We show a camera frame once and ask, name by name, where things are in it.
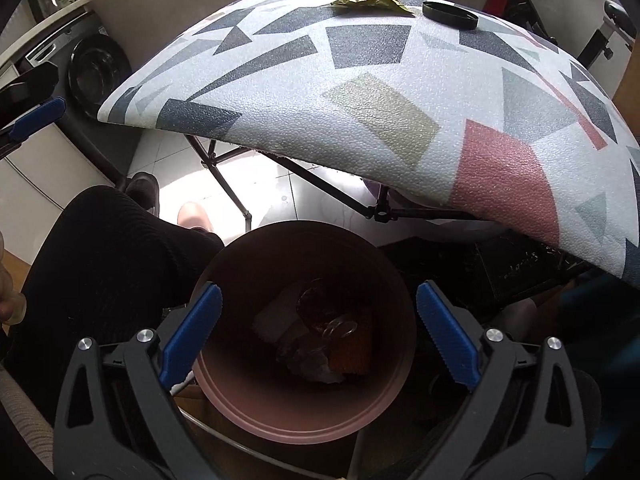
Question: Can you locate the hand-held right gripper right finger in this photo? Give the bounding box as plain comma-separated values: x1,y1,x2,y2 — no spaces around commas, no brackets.
410,280,591,480

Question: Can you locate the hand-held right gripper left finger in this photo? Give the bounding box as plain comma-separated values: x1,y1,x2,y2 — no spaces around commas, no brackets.
52,281,236,480

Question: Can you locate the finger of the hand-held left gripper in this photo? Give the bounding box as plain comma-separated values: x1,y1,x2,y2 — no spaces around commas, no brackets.
0,62,60,122
0,97,68,162

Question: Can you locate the pink round trash bin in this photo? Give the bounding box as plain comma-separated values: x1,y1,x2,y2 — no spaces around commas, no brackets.
191,221,417,445

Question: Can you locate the pink plastic blister package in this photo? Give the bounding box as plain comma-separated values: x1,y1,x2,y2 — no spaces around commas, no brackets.
295,277,375,377

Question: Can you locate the white paper wrapper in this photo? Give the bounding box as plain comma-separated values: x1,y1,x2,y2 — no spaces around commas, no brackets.
277,337,347,386

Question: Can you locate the gold foil wrapper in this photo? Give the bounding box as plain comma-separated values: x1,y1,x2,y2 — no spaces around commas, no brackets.
327,0,416,19

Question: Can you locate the person's left hand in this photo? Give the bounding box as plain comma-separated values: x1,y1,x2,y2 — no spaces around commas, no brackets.
0,230,28,326

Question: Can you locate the front-load washing machine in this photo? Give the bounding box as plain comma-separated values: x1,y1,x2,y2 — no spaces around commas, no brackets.
20,10,142,181

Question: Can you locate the dark box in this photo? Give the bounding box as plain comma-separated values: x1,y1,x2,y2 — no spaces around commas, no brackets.
472,241,592,307

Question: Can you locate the person's leg in black pants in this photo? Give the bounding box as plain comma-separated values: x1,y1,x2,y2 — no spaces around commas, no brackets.
5,185,226,426

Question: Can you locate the dark slipper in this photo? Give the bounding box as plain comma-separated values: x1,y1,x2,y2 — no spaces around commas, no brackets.
124,171,161,213

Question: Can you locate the beige ribbed cushion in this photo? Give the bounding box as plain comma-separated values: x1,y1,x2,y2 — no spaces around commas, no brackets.
0,364,55,473

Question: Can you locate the geometric patterned tablecloth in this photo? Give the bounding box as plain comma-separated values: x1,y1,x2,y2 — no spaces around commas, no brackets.
96,0,640,282

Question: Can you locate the black round lid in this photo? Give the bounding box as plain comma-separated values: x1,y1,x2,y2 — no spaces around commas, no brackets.
421,1,480,30

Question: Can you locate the black exercise machine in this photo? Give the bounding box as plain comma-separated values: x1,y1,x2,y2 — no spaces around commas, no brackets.
510,0,640,77

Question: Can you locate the black folding table frame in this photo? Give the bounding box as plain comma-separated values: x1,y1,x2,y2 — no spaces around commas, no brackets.
184,132,482,235

